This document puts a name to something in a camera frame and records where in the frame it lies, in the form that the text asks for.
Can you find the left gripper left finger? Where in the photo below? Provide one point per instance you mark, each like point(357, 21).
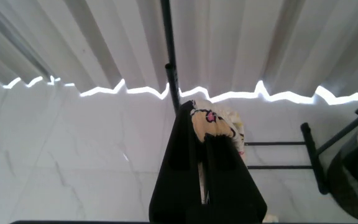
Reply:
point(176, 180)

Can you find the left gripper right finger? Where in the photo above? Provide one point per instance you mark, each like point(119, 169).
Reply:
point(232, 186)

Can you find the black clothes rack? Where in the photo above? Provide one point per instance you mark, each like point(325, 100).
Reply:
point(169, 46)

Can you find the cream printed garment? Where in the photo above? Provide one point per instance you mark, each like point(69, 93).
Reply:
point(213, 124)

